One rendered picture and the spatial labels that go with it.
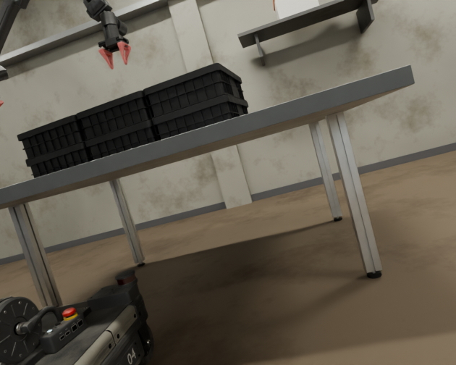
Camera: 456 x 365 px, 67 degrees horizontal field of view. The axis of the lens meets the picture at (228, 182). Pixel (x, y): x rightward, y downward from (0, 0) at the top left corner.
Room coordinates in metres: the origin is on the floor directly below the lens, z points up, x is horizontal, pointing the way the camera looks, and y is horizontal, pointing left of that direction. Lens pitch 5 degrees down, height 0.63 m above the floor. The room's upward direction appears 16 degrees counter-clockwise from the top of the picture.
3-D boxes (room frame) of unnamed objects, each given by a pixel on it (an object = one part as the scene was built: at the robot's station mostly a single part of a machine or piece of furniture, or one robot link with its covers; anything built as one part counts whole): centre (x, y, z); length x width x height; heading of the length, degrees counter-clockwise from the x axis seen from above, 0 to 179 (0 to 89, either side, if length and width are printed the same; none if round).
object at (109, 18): (1.40, 0.27, 1.24); 0.07 x 0.06 x 0.07; 168
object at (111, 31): (1.39, 0.28, 1.18); 0.10 x 0.07 x 0.07; 74
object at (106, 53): (1.39, 0.30, 1.11); 0.07 x 0.07 x 0.09; 74
